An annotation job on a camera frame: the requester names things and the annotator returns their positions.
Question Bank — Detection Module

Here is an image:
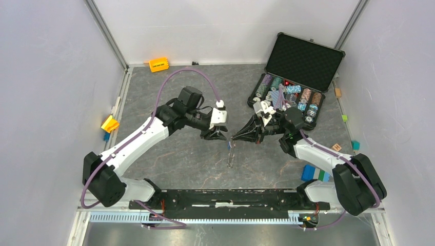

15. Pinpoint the orange plastic block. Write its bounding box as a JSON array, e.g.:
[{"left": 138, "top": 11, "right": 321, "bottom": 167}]
[{"left": 148, "top": 57, "right": 169, "bottom": 73}]

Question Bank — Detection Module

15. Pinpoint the small blue block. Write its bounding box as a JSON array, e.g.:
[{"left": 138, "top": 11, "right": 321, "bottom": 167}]
[{"left": 103, "top": 132, "right": 111, "bottom": 142}]

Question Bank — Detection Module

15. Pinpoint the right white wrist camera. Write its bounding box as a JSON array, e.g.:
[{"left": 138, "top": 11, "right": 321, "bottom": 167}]
[{"left": 253, "top": 101, "right": 276, "bottom": 126}]

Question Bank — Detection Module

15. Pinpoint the teal cube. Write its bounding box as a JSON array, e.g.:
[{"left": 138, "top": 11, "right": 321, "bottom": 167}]
[{"left": 351, "top": 140, "right": 360, "bottom": 151}]

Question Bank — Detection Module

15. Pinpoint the blue white green block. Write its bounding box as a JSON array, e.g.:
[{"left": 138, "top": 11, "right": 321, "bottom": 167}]
[{"left": 301, "top": 165, "right": 330, "bottom": 182}]

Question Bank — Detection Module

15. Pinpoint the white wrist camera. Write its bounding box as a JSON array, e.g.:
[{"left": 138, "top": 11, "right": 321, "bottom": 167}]
[
  {"left": 209, "top": 100, "right": 228, "bottom": 129},
  {"left": 253, "top": 101, "right": 276, "bottom": 126}
]

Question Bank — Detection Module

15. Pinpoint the yellow orange block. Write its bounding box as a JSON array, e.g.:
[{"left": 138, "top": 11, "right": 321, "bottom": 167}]
[{"left": 101, "top": 115, "right": 120, "bottom": 133}]

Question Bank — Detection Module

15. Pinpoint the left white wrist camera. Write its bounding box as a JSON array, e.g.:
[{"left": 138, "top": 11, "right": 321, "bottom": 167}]
[{"left": 209, "top": 100, "right": 228, "bottom": 129}]

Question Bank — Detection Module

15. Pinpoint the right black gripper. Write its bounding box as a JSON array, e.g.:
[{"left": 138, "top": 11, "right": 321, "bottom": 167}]
[{"left": 232, "top": 113, "right": 288, "bottom": 145}]

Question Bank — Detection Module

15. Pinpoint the black poker chip case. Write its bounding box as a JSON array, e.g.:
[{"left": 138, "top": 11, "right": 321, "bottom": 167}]
[{"left": 247, "top": 32, "right": 346, "bottom": 131}]

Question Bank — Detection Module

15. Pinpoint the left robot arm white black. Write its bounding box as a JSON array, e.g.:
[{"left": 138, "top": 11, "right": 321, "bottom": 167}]
[{"left": 82, "top": 86, "right": 228, "bottom": 209}]

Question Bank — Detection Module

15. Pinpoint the large metal disc keyring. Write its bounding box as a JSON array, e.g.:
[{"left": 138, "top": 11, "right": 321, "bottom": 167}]
[{"left": 227, "top": 139, "right": 234, "bottom": 168}]

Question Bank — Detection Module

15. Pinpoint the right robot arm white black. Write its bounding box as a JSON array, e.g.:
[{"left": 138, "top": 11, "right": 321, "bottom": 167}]
[{"left": 231, "top": 108, "right": 387, "bottom": 216}]

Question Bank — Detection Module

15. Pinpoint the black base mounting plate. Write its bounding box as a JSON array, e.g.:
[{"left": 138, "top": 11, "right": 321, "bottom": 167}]
[{"left": 144, "top": 188, "right": 330, "bottom": 219}]

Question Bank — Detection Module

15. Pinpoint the small wooden letter cube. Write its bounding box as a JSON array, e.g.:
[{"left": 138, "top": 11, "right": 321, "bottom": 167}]
[{"left": 332, "top": 143, "right": 342, "bottom": 152}]

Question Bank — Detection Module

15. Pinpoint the orange small cube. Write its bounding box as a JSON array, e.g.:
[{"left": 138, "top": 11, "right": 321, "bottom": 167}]
[{"left": 334, "top": 88, "right": 342, "bottom": 98}]

